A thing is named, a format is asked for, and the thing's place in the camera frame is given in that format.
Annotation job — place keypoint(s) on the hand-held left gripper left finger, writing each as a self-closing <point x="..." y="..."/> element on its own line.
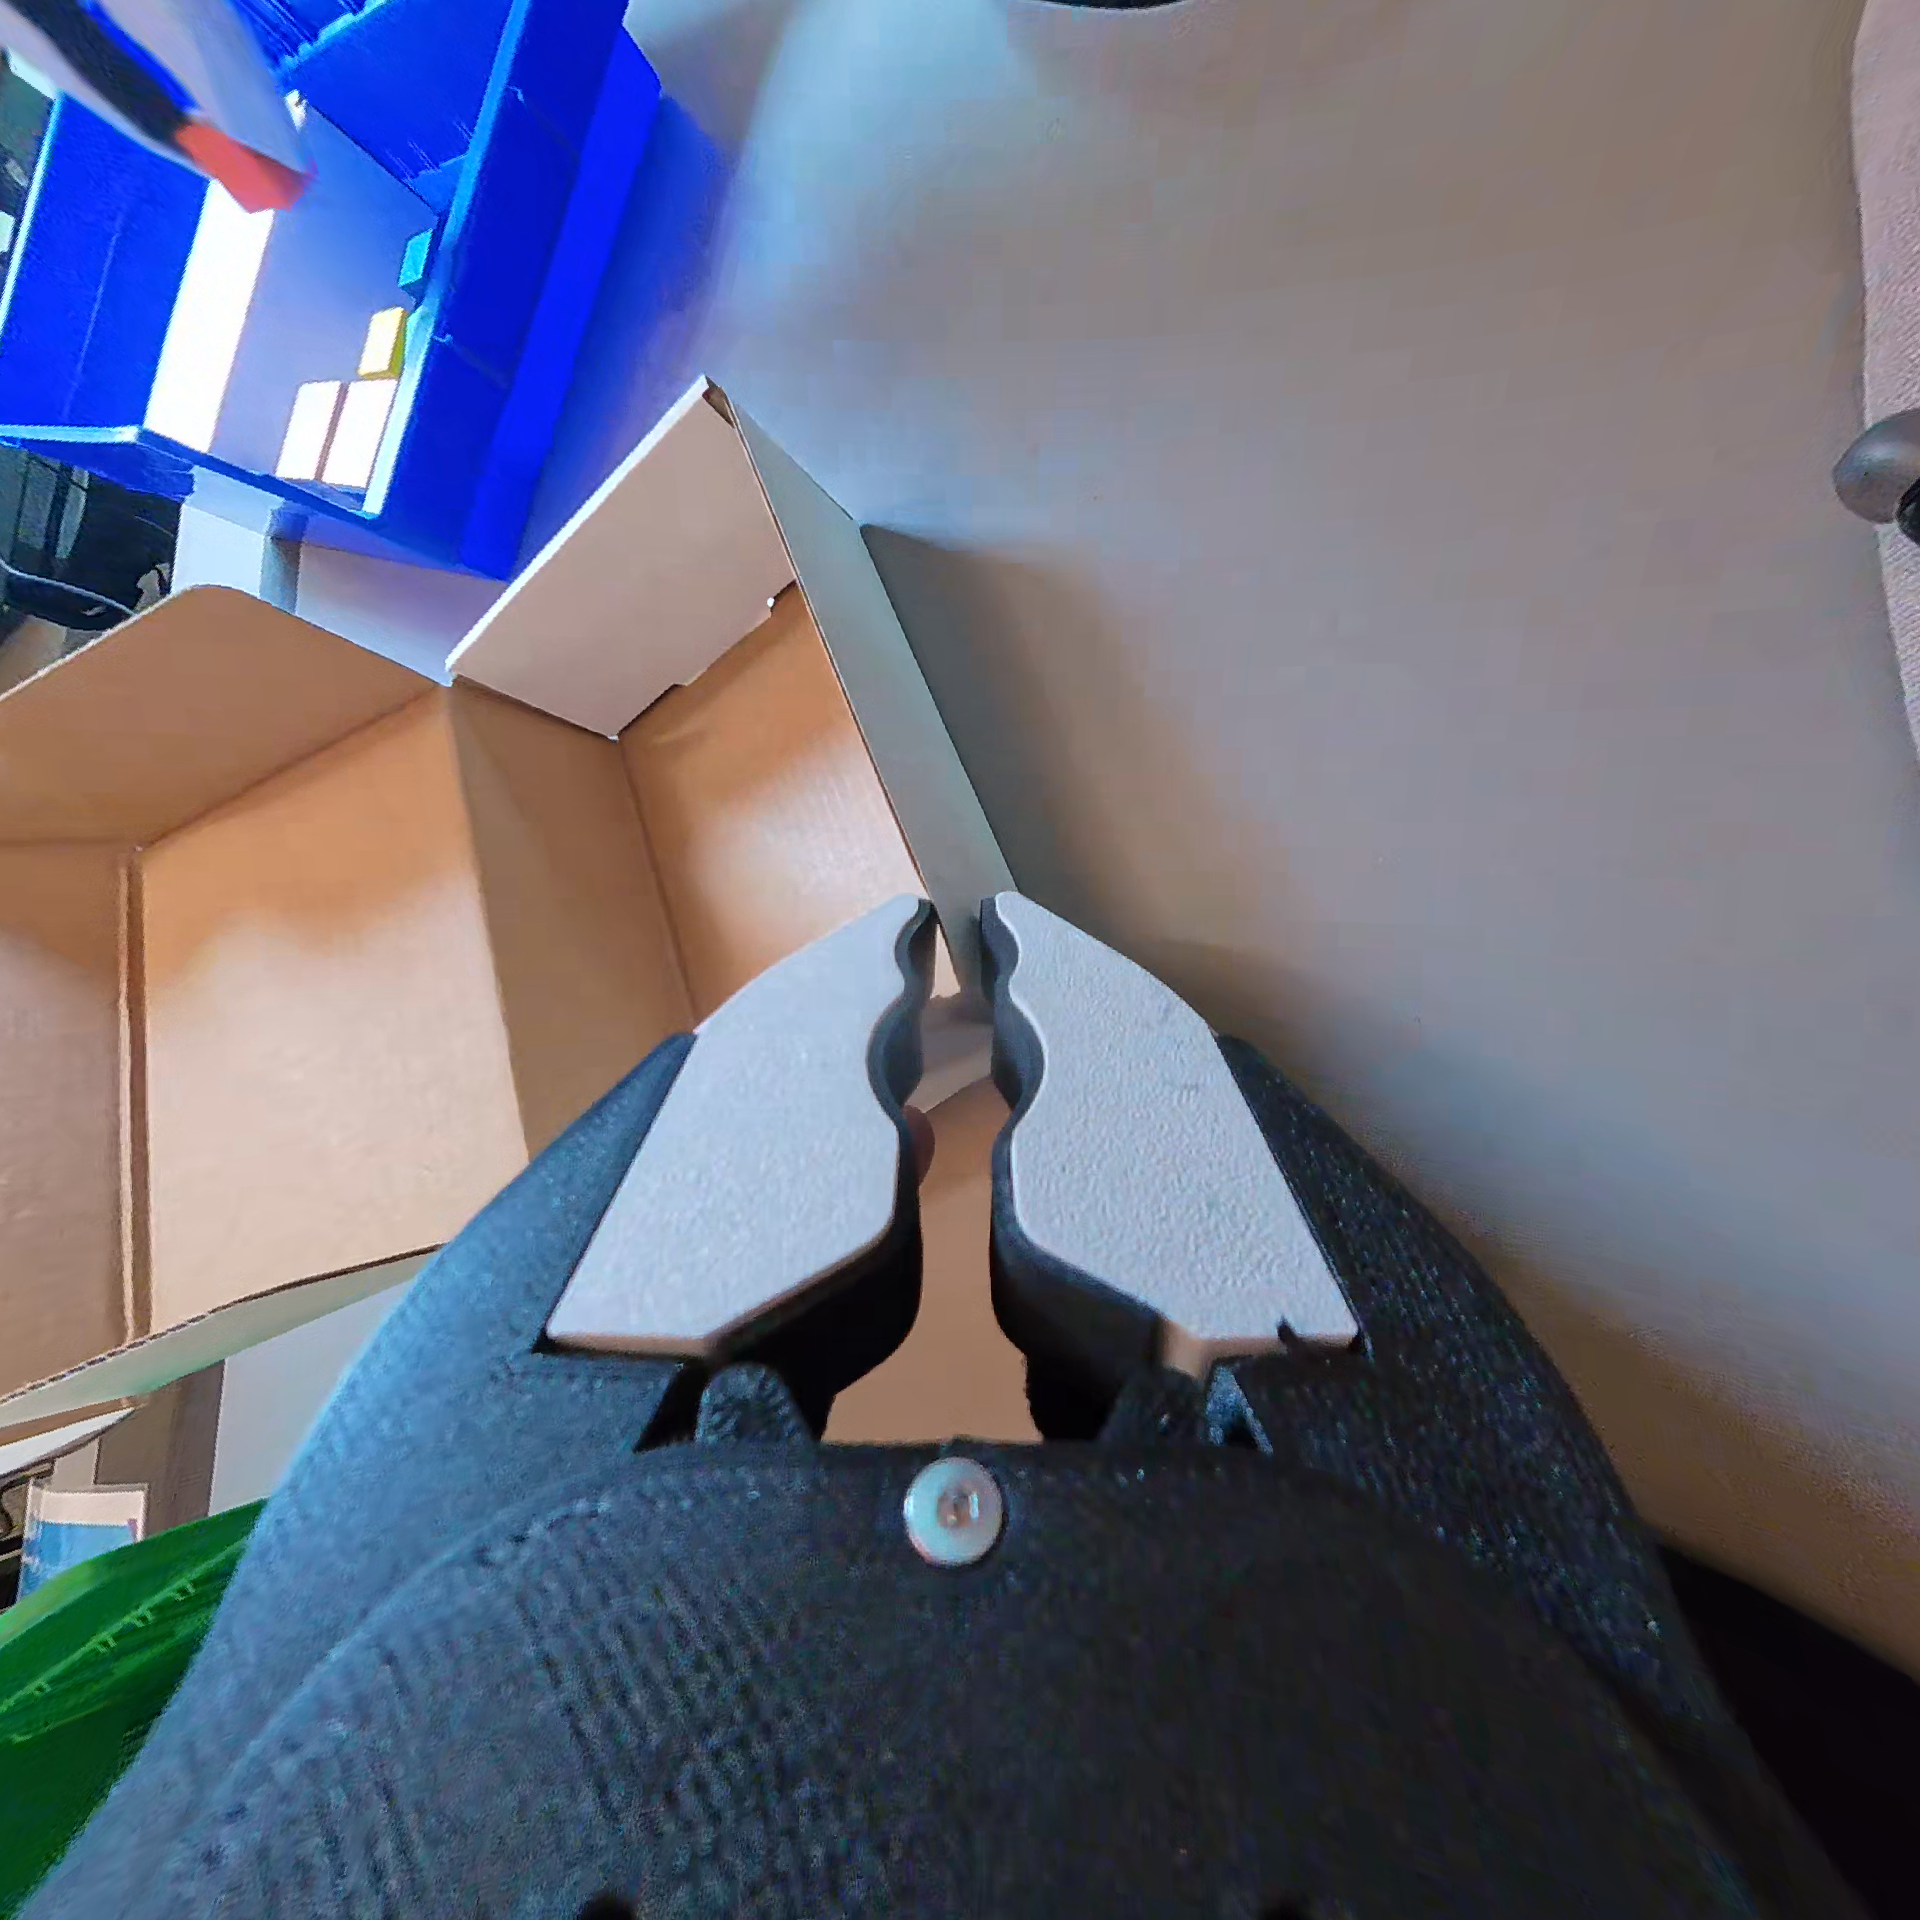
<point x="749" y="1155"/>

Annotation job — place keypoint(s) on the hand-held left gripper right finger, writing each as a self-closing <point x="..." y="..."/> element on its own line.
<point x="1154" y="1172"/>

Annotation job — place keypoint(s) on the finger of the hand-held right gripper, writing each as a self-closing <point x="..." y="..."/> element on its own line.
<point x="83" y="100"/>
<point x="195" y="61"/>

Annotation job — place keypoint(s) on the blue plastic bin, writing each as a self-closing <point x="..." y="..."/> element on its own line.
<point x="556" y="300"/>

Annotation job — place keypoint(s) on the white cardboard box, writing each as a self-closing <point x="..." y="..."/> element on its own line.
<point x="329" y="1050"/>

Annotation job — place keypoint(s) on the white carton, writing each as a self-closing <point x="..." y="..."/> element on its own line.
<point x="210" y="324"/>

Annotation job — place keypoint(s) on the teal wooden cube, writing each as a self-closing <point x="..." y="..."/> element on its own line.
<point x="416" y="263"/>

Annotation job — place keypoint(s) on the yellow wooden cube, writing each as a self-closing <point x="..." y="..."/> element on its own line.
<point x="385" y="342"/>

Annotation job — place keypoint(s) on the blue and white packet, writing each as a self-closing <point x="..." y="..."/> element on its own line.
<point x="75" y="1539"/>

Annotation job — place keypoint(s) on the green mat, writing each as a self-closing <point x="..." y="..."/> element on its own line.
<point x="105" y="1682"/>

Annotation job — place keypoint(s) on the grey metal knob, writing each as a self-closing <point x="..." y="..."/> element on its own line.
<point x="1874" y="470"/>

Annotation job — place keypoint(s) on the person's beige hoodie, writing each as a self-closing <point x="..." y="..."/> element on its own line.
<point x="1892" y="226"/>

